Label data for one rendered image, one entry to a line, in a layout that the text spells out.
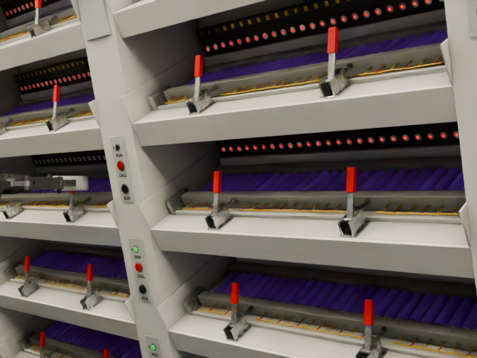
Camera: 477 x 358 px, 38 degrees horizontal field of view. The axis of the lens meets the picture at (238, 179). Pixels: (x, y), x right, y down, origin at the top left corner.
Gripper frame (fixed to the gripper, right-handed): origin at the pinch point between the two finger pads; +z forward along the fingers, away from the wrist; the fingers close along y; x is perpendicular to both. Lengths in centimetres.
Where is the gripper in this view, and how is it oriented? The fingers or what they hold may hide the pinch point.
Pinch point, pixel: (70, 183)
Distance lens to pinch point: 147.3
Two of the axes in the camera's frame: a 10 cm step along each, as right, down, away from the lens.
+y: 7.1, -0.2, -7.0
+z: 7.0, 0.0, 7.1
